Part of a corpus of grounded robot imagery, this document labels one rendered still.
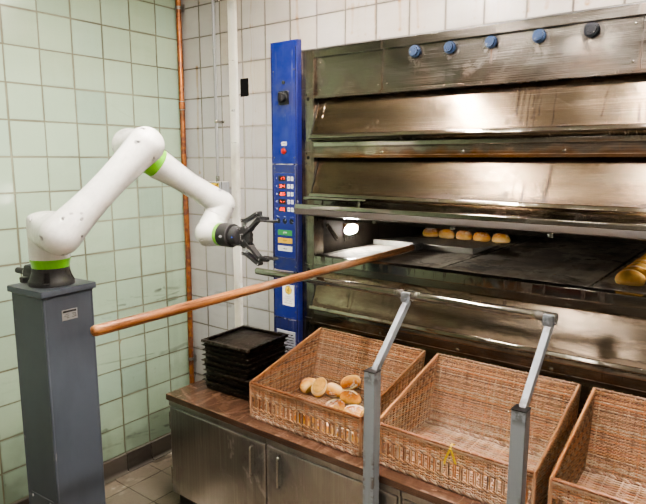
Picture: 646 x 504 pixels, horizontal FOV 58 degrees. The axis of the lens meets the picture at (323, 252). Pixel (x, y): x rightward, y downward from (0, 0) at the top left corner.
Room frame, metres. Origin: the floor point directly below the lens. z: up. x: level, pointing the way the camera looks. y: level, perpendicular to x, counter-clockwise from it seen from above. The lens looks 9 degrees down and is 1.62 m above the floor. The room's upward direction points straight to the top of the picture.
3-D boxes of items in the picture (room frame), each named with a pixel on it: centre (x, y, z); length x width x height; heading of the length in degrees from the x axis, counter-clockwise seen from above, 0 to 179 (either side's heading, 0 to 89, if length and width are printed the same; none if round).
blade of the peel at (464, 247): (3.04, -0.59, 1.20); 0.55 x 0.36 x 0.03; 53
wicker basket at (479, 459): (1.92, -0.54, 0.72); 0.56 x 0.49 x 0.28; 53
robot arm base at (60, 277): (2.01, 0.98, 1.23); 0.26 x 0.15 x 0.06; 57
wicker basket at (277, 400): (2.28, -0.06, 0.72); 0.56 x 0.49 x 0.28; 52
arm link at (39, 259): (1.96, 0.92, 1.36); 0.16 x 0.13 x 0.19; 37
